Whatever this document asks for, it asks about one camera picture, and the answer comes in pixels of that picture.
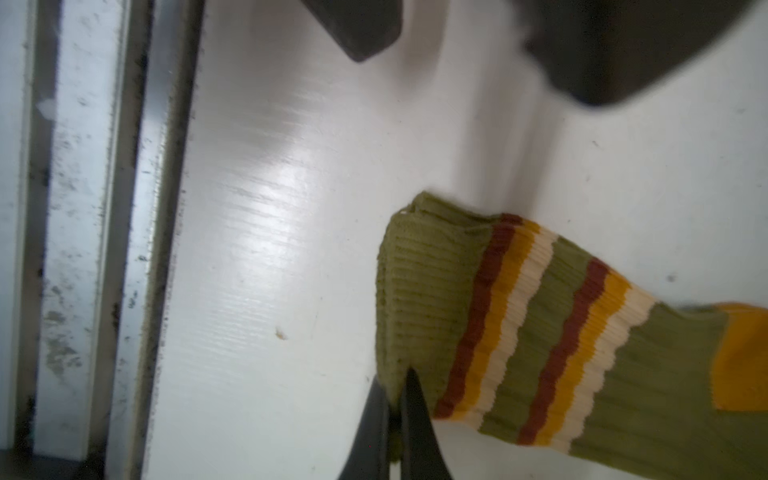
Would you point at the green striped sock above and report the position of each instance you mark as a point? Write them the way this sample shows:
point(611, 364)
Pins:
point(521, 335)

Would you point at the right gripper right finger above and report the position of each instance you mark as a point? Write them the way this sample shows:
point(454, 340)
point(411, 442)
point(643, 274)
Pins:
point(421, 455)

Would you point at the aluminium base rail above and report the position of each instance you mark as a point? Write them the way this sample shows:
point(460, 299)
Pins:
point(95, 105)

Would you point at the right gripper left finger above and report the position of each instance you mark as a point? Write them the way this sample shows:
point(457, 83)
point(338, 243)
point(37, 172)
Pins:
point(369, 455)

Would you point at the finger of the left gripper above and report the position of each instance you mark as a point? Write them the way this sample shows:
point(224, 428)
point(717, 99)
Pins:
point(361, 28)
point(601, 53)

